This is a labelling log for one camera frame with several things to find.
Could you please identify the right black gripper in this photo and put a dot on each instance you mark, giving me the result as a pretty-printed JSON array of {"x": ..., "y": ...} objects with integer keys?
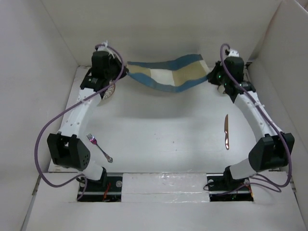
[{"x": 211, "y": 76}]

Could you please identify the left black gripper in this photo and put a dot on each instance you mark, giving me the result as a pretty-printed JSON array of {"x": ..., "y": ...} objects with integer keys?
[{"x": 114, "y": 59}]

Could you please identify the blue beige checkered placemat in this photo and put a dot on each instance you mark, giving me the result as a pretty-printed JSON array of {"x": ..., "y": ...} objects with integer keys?
[{"x": 172, "y": 76}]

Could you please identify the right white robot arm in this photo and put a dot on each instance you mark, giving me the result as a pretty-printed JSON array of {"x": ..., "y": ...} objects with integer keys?
[{"x": 273, "y": 146}]

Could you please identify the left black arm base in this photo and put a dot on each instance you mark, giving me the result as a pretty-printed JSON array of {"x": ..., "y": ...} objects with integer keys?
[{"x": 110, "y": 190}]

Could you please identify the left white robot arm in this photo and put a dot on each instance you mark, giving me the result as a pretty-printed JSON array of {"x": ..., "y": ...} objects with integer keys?
[{"x": 66, "y": 146}]

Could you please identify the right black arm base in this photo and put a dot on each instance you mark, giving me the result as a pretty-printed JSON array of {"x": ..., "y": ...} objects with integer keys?
[{"x": 221, "y": 190}]

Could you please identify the patterned ceramic plate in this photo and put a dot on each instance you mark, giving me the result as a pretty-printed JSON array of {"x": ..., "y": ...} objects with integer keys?
[{"x": 109, "y": 92}]

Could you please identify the copper knife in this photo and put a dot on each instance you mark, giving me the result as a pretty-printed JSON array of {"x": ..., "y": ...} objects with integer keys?
[{"x": 226, "y": 131}]

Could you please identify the iridescent metal fork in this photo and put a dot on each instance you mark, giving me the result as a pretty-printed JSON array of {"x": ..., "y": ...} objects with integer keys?
[{"x": 93, "y": 140}]

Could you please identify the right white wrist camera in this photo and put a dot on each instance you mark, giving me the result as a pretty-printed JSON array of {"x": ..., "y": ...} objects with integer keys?
[{"x": 231, "y": 53}]

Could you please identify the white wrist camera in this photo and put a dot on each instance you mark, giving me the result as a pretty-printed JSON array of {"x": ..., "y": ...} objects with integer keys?
[
  {"x": 103, "y": 47},
  {"x": 231, "y": 53}
]

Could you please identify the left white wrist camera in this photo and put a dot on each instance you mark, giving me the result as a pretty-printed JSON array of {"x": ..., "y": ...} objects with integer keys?
[{"x": 103, "y": 47}]

